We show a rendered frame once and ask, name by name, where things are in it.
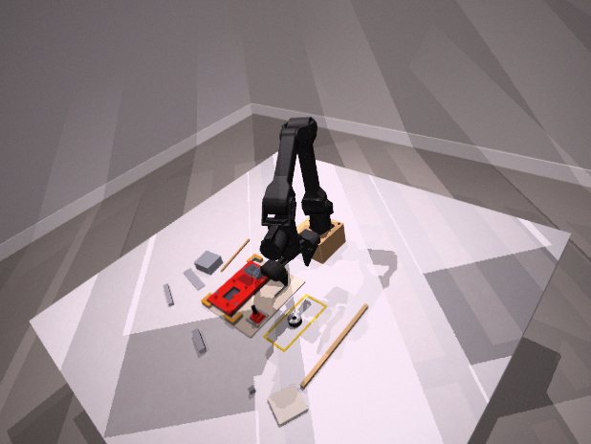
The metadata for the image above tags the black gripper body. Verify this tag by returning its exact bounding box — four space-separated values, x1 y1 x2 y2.
260 229 320 281

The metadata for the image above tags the black and grey wheel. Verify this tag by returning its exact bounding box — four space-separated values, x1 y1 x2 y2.
288 313 302 327

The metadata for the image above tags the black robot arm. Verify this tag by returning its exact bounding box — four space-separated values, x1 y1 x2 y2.
259 118 335 260

